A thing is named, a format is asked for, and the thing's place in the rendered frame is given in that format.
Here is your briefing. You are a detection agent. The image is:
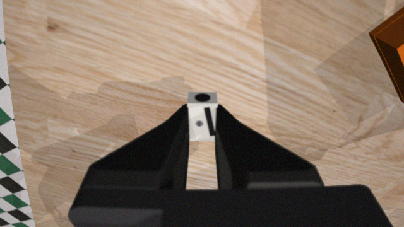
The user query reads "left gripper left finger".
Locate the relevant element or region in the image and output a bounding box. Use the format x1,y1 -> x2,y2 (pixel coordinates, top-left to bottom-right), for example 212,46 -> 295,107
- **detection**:
79,104 -> 189,189

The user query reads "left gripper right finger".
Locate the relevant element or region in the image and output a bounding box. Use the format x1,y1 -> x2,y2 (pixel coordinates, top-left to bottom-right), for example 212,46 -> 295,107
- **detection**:
215,104 -> 324,189

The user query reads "white pencil sharpener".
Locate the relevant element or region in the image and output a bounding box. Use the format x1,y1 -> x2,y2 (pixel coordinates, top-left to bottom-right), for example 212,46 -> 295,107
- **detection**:
187,92 -> 218,141

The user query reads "orange open bin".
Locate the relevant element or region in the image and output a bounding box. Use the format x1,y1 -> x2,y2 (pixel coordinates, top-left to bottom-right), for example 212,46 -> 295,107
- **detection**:
368,7 -> 404,103

